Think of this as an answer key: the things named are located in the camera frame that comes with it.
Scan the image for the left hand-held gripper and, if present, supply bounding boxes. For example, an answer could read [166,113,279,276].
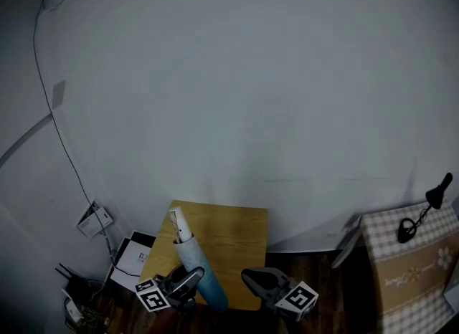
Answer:
[135,267,207,314]

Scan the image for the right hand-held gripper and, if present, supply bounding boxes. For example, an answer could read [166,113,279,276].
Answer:
[241,267,319,323]

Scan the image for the light blue umbrella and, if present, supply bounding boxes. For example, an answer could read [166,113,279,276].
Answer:
[169,206,230,314]

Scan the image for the wooden table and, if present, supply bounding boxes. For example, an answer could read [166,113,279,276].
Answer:
[137,199,270,312]

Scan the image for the white microwave oven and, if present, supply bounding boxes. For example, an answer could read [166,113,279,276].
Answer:
[108,230,158,291]

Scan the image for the brown cardboard box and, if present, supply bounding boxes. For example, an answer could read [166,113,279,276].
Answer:
[76,290,120,334]

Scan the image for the black router with antennas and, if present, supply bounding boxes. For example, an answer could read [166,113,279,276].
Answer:
[55,262,95,295]

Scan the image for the white router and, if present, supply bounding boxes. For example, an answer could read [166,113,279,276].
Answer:
[61,287,83,325]

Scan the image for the table with checkered cloth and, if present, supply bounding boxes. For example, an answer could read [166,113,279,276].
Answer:
[331,199,459,334]

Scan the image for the white box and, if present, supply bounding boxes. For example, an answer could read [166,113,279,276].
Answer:
[443,281,459,312]

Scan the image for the black desk lamp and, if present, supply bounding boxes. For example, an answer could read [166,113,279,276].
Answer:
[396,171,454,244]

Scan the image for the grey wall cable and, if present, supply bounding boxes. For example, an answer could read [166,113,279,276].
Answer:
[32,0,120,266]

